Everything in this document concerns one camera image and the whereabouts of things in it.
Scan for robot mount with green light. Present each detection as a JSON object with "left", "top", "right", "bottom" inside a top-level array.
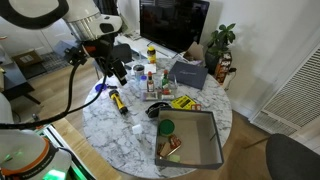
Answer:
[{"left": 32, "top": 123, "right": 98, "bottom": 180}]

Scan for green round lid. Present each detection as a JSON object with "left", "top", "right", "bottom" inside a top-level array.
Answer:
[{"left": 157, "top": 118, "right": 176, "bottom": 137}]

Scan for grey floor mat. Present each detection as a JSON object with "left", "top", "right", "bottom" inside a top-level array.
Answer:
[{"left": 39, "top": 51, "right": 70, "bottom": 73}]

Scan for grey open cardboard box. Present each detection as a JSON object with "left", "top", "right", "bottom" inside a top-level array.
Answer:
[{"left": 154, "top": 106, "right": 225, "bottom": 171}]

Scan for dark hanging clothes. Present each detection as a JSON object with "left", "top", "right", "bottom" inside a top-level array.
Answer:
[{"left": 92, "top": 0, "right": 120, "bottom": 17}]

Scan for black flat screen TV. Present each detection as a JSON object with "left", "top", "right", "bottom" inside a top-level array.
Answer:
[{"left": 139, "top": 0, "right": 211, "bottom": 54}]

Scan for black low table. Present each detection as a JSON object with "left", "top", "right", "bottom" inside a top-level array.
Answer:
[{"left": 0, "top": 61, "right": 42, "bottom": 106}]

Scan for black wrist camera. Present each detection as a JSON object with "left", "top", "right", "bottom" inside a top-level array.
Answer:
[{"left": 63, "top": 45, "right": 89, "bottom": 67}]

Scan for green potted plant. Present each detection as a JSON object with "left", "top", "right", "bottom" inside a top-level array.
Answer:
[{"left": 204, "top": 22, "right": 237, "bottom": 76}]

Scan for brown snack packet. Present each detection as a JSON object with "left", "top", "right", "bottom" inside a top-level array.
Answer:
[{"left": 156, "top": 133, "right": 183, "bottom": 159}]

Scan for green bottle red cap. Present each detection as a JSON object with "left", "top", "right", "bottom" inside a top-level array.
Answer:
[{"left": 161, "top": 69, "right": 170, "bottom": 91}]

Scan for clear acrylic tray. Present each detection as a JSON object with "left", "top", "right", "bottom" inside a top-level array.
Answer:
[{"left": 141, "top": 74, "right": 180, "bottom": 102}]

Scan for blue round disc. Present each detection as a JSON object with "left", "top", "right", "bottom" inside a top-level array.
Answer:
[{"left": 94, "top": 83, "right": 109, "bottom": 93}]

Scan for yellow and black torch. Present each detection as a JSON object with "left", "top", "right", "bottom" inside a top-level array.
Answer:
[{"left": 108, "top": 89, "right": 130, "bottom": 116}]

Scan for brown cardboard box with label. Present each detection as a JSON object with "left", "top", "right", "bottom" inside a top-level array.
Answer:
[{"left": 11, "top": 48, "right": 44, "bottom": 70}]

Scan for dark grey chair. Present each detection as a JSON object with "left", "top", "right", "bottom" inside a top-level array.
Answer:
[{"left": 265, "top": 133, "right": 320, "bottom": 180}]

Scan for white wall vent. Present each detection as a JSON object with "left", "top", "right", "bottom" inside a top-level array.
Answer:
[{"left": 249, "top": 45, "right": 320, "bottom": 137}]

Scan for pale green small item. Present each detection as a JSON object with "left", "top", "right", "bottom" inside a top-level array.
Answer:
[{"left": 167, "top": 153, "right": 182, "bottom": 164}]

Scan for white card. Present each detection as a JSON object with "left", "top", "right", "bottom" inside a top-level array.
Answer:
[{"left": 143, "top": 62, "right": 158, "bottom": 75}]

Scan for dark blue flat box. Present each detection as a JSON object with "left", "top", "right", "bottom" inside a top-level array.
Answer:
[{"left": 168, "top": 60, "right": 209, "bottom": 91}]

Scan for small orange item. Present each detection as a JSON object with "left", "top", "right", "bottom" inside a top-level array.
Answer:
[{"left": 190, "top": 103, "right": 203, "bottom": 112}]

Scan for orange and black box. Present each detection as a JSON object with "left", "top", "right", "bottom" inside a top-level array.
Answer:
[{"left": 213, "top": 52, "right": 234, "bottom": 85}]

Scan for black chair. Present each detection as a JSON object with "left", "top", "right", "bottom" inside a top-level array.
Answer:
[{"left": 111, "top": 43, "right": 134, "bottom": 65}]

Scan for yellow and black packet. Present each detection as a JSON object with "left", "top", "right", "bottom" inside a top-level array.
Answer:
[{"left": 170, "top": 94, "right": 198, "bottom": 111}]

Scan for hot sauce bottle red cap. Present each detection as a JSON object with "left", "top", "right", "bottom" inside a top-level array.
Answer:
[{"left": 146, "top": 70, "right": 156, "bottom": 93}]

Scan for brown jar with yellow lid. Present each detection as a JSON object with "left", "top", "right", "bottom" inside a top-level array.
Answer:
[{"left": 146, "top": 45, "right": 158, "bottom": 65}]

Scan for metallic cup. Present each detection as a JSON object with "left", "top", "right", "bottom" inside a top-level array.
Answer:
[{"left": 132, "top": 64, "right": 146, "bottom": 81}]

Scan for white TV stand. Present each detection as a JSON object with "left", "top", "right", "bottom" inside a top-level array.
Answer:
[{"left": 114, "top": 31, "right": 183, "bottom": 62}]

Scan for open brown cardboard box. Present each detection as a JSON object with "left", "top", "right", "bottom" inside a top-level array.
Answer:
[{"left": 182, "top": 41, "right": 206, "bottom": 64}]

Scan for small bottle blue cap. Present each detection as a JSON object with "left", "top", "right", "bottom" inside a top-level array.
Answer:
[{"left": 139, "top": 75, "right": 149, "bottom": 91}]

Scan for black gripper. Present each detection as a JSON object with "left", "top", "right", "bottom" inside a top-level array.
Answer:
[{"left": 94, "top": 39, "right": 129, "bottom": 87}]

